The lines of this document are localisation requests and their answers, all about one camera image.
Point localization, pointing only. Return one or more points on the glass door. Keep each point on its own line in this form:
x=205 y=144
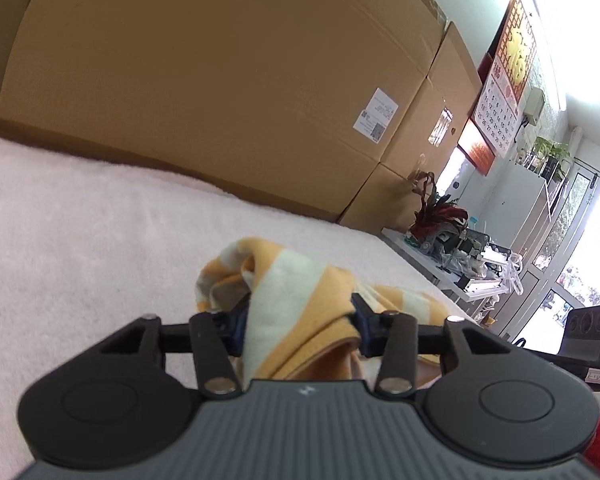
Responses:
x=580 y=240

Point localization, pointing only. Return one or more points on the orange striped shirt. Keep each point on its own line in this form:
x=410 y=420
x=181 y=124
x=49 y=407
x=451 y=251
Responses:
x=290 y=300

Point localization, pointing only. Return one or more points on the clear plastic hangers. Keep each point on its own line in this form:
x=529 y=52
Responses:
x=515 y=275

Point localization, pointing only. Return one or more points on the green potted plant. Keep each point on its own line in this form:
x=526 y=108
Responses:
x=550 y=152

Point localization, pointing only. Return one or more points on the white wall box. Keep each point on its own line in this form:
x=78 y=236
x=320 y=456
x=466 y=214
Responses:
x=534 y=105

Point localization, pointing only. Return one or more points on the clear plastic sticker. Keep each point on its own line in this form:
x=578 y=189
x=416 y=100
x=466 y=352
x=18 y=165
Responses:
x=441 y=127

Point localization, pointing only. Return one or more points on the red feather plant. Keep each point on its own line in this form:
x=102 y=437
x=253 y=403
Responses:
x=437 y=217

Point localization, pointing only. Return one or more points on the white shipping label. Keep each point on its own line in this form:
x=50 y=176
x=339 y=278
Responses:
x=375 y=115

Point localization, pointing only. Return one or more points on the large cardboard box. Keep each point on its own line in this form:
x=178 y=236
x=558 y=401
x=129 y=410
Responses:
x=205 y=60

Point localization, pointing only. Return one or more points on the red plaque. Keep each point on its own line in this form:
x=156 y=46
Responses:
x=477 y=152

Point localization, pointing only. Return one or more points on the wall calendar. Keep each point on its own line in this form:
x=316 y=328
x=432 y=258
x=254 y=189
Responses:
x=505 y=105

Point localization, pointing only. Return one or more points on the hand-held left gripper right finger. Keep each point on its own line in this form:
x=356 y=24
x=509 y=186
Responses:
x=366 y=332

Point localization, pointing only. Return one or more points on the white side table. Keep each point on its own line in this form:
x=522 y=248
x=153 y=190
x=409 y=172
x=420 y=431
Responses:
x=420 y=260

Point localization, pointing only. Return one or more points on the white cabinet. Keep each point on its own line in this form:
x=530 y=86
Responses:
x=520 y=200

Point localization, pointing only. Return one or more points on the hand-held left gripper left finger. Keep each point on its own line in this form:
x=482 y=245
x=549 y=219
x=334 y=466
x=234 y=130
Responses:
x=239 y=332

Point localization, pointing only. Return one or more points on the white flat box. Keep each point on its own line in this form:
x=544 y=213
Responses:
x=480 y=284

